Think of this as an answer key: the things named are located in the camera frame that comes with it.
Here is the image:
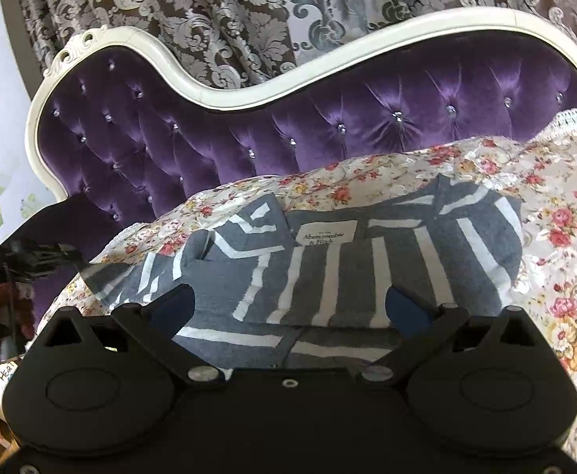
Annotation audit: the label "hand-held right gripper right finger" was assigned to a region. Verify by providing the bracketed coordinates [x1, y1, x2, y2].
[362, 286, 538, 387]

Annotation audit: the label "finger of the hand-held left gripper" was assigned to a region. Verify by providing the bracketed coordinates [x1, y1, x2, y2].
[19, 239, 86, 272]

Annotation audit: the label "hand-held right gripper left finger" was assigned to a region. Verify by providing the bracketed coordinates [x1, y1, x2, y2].
[39, 285, 222, 387]

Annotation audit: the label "grey white striped shirt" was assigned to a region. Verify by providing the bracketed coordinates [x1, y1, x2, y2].
[83, 175, 526, 371]

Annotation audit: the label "purple tufted sofa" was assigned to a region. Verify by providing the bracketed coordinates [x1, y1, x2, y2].
[22, 10, 577, 339]

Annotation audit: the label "floral quilted blanket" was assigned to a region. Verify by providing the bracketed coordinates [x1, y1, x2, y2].
[46, 106, 577, 470]

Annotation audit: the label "brown silver damask curtain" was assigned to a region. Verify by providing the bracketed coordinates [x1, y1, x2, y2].
[14, 0, 577, 90]

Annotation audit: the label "green wall stickers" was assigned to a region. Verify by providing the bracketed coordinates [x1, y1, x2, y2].
[0, 170, 42, 220]

